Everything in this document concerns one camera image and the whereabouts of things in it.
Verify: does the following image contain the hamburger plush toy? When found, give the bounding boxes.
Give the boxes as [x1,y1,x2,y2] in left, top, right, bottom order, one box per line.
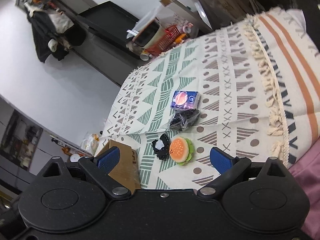
[169,137,195,166]

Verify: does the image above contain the black fabric pouch toy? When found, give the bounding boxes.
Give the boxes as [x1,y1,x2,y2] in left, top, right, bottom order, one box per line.
[151,133,170,160]

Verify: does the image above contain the black items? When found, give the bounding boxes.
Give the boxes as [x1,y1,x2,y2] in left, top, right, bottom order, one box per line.
[168,109,200,132]

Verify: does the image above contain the blue tissue packet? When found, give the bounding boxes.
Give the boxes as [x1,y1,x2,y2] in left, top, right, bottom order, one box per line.
[170,90,201,111]

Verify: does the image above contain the yellow white bag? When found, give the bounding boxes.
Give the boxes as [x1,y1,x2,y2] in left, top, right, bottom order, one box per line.
[80,132,101,155]

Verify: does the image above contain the white electric kettle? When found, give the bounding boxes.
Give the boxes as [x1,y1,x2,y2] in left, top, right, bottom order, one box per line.
[69,154,81,163]

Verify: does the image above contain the brown cardboard box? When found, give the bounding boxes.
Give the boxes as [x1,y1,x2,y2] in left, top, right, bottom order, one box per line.
[95,140,141,193]

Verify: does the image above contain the pink bed sheet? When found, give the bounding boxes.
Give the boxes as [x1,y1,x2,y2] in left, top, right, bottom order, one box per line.
[289,139,320,239]

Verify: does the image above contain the patterned cream green blanket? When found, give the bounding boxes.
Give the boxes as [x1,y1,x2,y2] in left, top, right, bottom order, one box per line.
[98,8,319,189]

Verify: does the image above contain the hanging dark clothes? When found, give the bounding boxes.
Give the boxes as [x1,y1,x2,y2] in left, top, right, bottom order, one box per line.
[23,0,86,63]

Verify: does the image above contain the red plastic basket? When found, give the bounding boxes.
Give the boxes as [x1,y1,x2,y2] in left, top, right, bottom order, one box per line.
[146,25,181,56]

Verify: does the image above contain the white bowl with dark lid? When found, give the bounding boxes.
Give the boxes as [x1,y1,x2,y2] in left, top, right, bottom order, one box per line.
[132,18,165,49]

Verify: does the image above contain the black flat screen panel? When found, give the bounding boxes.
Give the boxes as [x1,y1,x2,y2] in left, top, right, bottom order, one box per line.
[77,1,139,49]

